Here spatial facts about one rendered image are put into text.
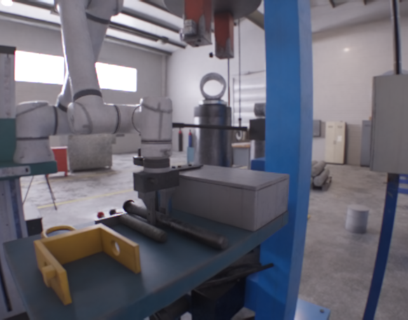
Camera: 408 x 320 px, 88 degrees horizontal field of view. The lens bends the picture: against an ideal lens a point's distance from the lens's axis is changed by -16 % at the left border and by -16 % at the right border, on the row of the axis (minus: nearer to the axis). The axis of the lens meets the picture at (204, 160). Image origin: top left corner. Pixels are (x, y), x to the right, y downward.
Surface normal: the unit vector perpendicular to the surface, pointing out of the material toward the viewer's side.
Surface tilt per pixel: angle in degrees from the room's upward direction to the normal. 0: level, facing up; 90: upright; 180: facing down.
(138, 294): 0
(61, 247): 90
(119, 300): 0
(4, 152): 90
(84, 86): 67
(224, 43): 90
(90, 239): 90
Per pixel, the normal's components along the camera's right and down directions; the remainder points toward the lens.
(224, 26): -0.42, 0.11
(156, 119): 0.15, 0.12
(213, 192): -0.66, 0.08
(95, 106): 0.65, -0.37
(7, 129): 0.70, 0.08
